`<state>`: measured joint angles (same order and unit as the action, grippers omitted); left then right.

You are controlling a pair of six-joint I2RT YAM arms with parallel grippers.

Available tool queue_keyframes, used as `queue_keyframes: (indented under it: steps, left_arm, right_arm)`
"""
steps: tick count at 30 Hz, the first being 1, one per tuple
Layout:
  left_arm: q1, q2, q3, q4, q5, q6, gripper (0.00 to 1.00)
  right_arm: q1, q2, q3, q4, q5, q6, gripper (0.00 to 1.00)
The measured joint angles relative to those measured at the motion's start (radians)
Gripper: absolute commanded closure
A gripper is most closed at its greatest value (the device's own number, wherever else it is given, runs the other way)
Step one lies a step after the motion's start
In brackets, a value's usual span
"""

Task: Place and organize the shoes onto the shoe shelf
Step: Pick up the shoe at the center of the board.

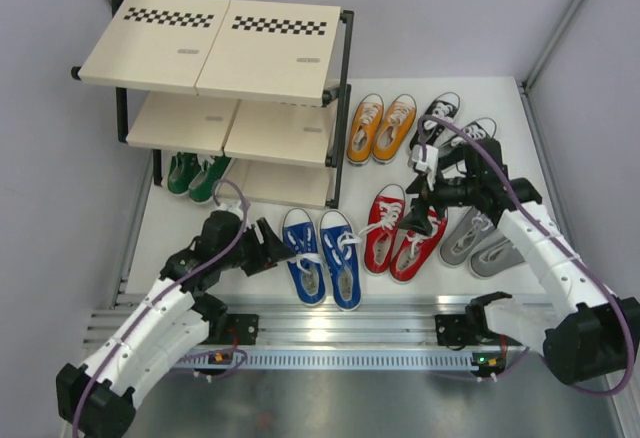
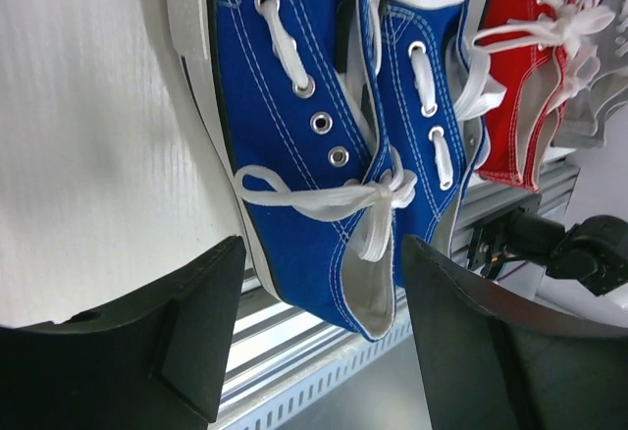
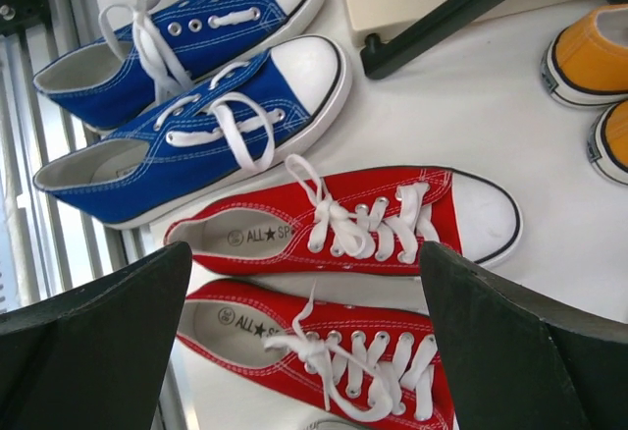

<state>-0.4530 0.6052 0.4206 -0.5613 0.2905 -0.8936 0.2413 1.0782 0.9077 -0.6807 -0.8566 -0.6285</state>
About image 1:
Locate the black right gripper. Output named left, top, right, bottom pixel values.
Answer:
left=397, top=165, right=481, bottom=236

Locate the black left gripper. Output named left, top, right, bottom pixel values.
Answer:
left=218, top=218, right=295, bottom=277

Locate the blue canvas sneaker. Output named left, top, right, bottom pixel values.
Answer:
left=281, top=208, right=326, bottom=307
left=319, top=209, right=362, bottom=311

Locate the green canvas sneaker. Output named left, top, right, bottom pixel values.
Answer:
left=167, top=152, right=201, bottom=195
left=188, top=155, right=232, bottom=204

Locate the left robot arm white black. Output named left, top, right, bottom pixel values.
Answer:
left=55, top=208, right=294, bottom=437

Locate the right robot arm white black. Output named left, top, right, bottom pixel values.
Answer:
left=399, top=139, right=639, bottom=397

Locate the red canvas sneaker left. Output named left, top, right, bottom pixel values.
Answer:
left=360, top=183, right=406, bottom=275

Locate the red canvas sneaker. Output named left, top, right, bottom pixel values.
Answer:
left=360, top=183, right=406, bottom=275
left=390, top=211, right=448, bottom=283

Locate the red canvas sneaker right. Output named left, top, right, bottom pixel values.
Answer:
left=390, top=211, right=448, bottom=283

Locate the grey canvas sneaker left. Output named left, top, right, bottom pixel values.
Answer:
left=439, top=207, right=496, bottom=267

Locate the grey canvas sneaker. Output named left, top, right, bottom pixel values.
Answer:
left=439, top=207, right=496, bottom=267
left=469, top=238, right=525, bottom=279

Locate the black canvas sneaker right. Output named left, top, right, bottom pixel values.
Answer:
left=439, top=117, right=498, bottom=157

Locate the black canvas sneaker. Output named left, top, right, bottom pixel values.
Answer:
left=439, top=117, right=498, bottom=157
left=408, top=91, right=462, bottom=157

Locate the orange canvas sneaker right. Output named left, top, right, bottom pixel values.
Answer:
left=372, top=94, right=417, bottom=164

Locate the orange canvas sneaker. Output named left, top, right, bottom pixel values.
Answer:
left=372, top=94, right=417, bottom=164
left=346, top=93, right=384, bottom=166

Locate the grey canvas sneaker right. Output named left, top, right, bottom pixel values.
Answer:
left=469, top=238, right=525, bottom=279

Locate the black canvas sneaker left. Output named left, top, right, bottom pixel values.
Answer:
left=408, top=91, right=462, bottom=157

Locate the orange canvas sneaker left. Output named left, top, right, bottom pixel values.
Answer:
left=346, top=93, right=384, bottom=166

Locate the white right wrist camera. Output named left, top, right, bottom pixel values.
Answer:
left=408, top=144, right=439, bottom=173

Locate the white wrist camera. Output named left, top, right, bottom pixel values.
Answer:
left=408, top=144, right=439, bottom=173
left=215, top=200, right=244, bottom=218

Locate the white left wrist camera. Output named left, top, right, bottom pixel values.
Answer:
left=215, top=200, right=244, bottom=218

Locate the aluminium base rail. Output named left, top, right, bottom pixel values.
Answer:
left=82, top=293, right=556, bottom=350

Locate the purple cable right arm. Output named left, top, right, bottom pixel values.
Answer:
left=415, top=115, right=640, bottom=398

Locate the white slotted cable duct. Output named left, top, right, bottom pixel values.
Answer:
left=175, top=350, right=479, bottom=371

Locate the beige shoe shelf black frame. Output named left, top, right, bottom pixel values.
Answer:
left=71, top=0, right=354, bottom=208

